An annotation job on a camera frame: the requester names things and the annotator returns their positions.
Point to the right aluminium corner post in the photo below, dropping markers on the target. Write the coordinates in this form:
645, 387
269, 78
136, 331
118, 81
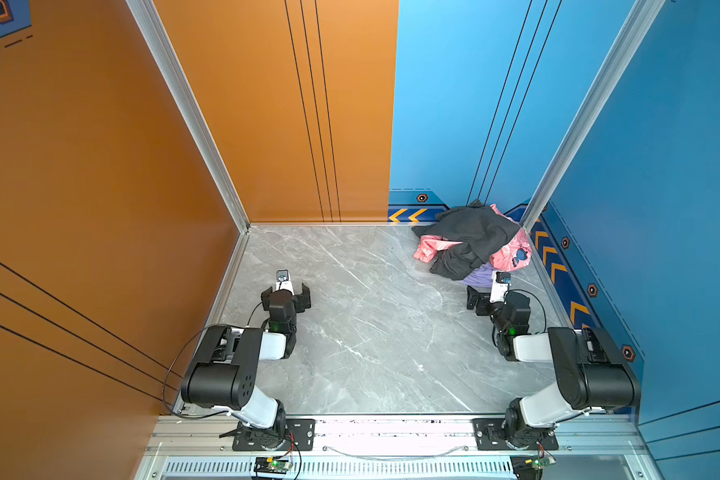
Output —
638, 22

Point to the aluminium corner post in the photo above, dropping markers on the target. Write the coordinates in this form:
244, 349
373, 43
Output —
638, 22
154, 33

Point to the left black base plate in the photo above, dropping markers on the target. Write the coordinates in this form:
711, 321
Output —
294, 433

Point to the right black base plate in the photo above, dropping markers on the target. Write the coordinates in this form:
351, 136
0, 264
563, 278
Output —
493, 434

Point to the left aluminium corner post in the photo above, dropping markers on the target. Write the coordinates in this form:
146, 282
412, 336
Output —
154, 33

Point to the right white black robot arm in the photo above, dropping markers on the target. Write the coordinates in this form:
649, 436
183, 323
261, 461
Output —
591, 374

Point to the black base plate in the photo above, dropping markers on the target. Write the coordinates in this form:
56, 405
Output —
294, 433
493, 434

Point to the aluminium front rail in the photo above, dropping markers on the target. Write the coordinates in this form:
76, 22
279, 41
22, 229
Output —
405, 446

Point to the green circuit board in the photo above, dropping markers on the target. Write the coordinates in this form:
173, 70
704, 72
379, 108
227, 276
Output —
531, 468
272, 467

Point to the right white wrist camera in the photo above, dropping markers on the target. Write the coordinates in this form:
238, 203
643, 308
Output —
500, 286

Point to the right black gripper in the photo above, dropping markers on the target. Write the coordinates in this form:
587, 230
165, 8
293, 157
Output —
477, 301

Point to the right green circuit board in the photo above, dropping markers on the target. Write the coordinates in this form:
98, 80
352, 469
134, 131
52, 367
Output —
531, 468

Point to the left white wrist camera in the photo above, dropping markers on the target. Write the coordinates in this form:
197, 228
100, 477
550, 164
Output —
283, 281

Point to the pink patterned cloth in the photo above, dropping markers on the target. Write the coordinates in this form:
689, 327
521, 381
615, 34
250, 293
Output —
513, 256

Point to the purple cloth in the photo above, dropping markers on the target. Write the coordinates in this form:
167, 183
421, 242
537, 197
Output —
482, 277

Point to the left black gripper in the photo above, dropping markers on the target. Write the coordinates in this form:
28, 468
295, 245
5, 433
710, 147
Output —
300, 298

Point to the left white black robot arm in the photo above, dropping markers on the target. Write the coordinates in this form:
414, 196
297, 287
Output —
221, 376

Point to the dark grey cloth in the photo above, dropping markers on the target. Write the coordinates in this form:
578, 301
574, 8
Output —
479, 232

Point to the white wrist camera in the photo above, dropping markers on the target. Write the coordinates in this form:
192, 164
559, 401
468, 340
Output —
500, 286
283, 281

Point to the left green circuit board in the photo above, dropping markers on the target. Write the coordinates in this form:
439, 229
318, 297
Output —
272, 467

